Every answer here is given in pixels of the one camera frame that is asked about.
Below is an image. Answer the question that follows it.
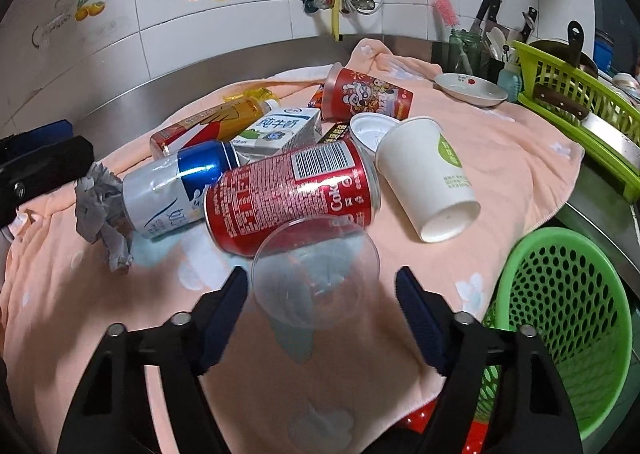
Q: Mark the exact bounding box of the grey paper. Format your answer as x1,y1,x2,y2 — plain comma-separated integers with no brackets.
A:
75,163,134,272

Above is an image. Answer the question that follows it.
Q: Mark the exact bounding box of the blue silver drink can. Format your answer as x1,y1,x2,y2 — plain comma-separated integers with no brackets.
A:
122,140,240,240

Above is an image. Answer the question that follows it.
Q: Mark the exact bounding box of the yellow drink bottle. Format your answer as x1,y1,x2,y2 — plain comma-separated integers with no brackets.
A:
198,88,280,141

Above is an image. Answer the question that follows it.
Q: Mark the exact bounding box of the white milk carton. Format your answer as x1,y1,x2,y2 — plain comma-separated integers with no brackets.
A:
231,108,321,163

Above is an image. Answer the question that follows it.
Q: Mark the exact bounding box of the clear plastic cup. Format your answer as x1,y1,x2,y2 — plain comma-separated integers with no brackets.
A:
250,216,381,331

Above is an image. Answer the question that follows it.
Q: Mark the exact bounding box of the white paper cup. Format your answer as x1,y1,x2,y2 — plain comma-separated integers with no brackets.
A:
375,116,480,243

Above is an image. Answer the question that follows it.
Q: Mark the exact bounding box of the red cola can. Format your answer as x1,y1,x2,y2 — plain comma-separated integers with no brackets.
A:
204,139,381,257

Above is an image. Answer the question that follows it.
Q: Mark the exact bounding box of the red noodle cup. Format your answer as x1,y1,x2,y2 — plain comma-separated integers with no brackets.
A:
320,63,413,122

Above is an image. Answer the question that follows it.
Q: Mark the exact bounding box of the red stool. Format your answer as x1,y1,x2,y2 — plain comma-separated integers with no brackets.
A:
397,396,488,453

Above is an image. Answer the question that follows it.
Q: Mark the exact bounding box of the red snack box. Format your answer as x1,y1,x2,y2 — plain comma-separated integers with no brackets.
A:
150,112,220,159

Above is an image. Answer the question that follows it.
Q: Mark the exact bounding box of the green mesh waste basket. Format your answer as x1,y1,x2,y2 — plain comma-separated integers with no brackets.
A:
483,227,632,439

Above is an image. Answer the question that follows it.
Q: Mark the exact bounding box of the pink towel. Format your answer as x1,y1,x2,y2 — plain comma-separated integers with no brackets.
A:
1,40,584,453

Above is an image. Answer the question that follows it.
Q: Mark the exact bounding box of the black small box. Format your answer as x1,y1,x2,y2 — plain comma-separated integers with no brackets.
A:
319,123,349,143

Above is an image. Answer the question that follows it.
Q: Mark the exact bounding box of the white plastic lid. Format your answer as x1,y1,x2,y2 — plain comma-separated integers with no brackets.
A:
349,112,399,157

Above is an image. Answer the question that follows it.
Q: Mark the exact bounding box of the white ceramic plate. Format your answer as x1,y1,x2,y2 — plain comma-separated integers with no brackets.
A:
434,73,508,108

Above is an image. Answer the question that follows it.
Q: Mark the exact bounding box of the teal soap bottle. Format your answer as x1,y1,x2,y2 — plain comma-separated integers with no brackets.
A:
497,59,523,103

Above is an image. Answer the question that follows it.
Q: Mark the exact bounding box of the lime green dish rack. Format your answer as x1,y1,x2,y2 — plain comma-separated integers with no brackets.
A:
514,42,639,203

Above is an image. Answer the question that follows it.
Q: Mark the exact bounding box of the dark green utensil holder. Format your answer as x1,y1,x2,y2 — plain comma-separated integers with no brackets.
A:
432,29,504,83

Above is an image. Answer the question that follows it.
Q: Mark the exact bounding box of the blue container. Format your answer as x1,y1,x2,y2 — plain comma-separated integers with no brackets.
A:
593,29,614,73

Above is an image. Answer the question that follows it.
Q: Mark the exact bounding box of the pink brush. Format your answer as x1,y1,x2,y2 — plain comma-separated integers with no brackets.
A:
432,0,459,28

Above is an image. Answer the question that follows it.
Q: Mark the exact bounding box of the cleaver with wooden handle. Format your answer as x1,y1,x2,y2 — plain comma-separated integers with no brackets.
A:
533,84,640,173

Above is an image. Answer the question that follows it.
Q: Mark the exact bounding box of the black pan with handle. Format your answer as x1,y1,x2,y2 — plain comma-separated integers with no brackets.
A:
532,20,599,78

